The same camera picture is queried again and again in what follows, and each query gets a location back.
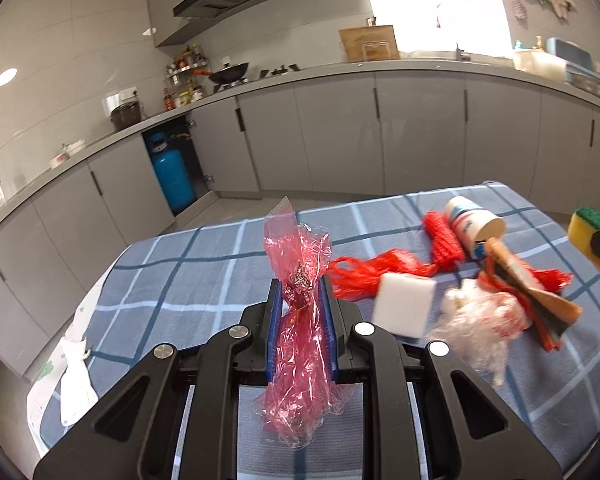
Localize red printed plastic bag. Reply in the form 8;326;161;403
427;287;528;386

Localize metal kitchen faucet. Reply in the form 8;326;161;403
435;4;473;62

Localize gas stove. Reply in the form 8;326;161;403
215;63;301;92

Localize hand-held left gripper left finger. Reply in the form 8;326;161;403
32;279;282;480

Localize white foam sponge block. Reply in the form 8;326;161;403
371;274;438;338

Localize orange snack packet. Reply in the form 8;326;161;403
482;237;583;353

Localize black wok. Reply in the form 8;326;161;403
202;62;251;86

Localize blue gas cylinder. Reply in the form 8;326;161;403
147;130;197;213

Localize blue plastic box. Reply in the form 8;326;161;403
545;37;600;83

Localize beige hanging gloves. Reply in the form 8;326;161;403
550;0;578;21

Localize grey kitchen base cabinets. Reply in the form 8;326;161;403
0;67;600;376

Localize white plastic tub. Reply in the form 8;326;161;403
512;49;571;83

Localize yellow sponge with green scourer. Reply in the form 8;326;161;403
567;206;600;261

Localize dark cooking pot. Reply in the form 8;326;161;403
111;101;143;130

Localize pink cellophane wrapper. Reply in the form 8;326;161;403
252;197;361;451

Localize white paper cup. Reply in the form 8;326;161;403
442;196;507;261

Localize blue plaid tablecloth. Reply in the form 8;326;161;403
40;180;600;480

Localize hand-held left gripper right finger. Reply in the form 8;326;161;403
319;276;565;480

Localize metal spice rack with bottles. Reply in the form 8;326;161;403
165;45;211;111

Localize red mesh net bag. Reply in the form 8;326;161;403
327;211;466;301
527;266;573;292

